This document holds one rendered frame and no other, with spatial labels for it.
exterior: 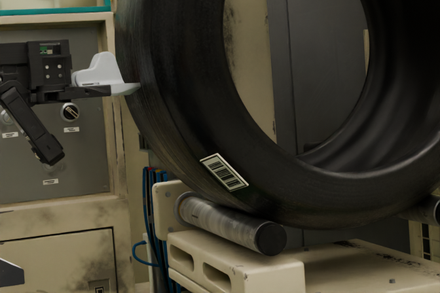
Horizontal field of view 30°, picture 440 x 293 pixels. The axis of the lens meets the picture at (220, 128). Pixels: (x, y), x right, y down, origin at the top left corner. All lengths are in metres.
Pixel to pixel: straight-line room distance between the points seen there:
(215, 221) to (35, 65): 0.36
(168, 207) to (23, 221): 0.34
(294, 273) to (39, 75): 0.42
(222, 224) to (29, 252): 0.54
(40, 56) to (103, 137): 0.64
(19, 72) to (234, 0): 0.51
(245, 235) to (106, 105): 0.65
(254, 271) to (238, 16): 0.54
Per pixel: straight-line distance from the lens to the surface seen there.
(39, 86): 1.07
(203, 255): 1.23
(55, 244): 1.64
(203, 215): 1.28
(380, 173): 1.14
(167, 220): 1.40
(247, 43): 1.47
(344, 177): 1.11
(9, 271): 0.29
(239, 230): 1.14
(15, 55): 1.08
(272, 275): 1.10
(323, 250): 1.47
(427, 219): 1.24
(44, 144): 1.08
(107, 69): 1.10
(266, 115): 1.48
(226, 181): 1.07
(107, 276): 1.67
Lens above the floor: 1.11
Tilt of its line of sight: 3 degrees down
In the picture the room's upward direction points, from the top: 4 degrees counter-clockwise
